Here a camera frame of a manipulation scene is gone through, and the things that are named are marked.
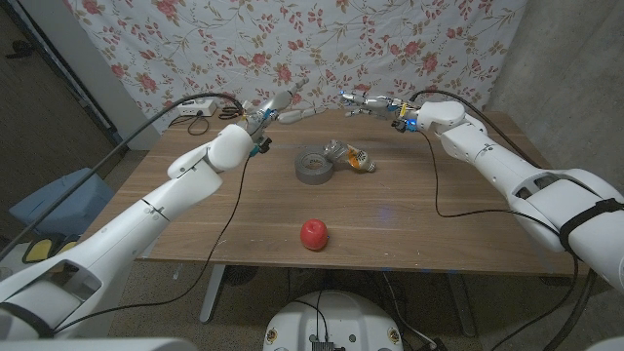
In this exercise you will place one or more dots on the blue padded stool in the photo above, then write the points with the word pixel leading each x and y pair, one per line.
pixel 53 205

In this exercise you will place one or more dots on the white robot torso base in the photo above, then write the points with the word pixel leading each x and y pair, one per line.
pixel 351 317

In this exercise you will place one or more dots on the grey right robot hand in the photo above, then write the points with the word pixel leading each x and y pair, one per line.
pixel 385 105

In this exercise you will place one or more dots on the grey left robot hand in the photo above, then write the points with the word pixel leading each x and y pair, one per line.
pixel 270 109

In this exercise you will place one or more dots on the floral backdrop cloth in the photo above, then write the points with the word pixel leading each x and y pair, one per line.
pixel 244 29

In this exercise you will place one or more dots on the plastic bottle with yellow label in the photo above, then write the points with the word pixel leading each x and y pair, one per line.
pixel 361 160

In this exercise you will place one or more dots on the white table leg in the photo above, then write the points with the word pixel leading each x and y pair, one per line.
pixel 212 297
pixel 462 307

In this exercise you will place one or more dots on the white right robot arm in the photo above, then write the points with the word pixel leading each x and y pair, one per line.
pixel 487 156

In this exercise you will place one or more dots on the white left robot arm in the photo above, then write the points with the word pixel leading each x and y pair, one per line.
pixel 146 214

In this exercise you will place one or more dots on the black round floor fan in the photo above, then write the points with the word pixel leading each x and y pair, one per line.
pixel 241 275

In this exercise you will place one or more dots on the red apple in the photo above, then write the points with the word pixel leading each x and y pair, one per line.
pixel 314 235

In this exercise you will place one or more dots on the yellow black slipper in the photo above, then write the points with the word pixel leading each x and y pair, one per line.
pixel 39 249
pixel 66 247

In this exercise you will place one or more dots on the grey duct tape roll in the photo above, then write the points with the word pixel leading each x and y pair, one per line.
pixel 312 175

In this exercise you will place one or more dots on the white power adapter box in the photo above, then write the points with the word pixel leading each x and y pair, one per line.
pixel 197 109

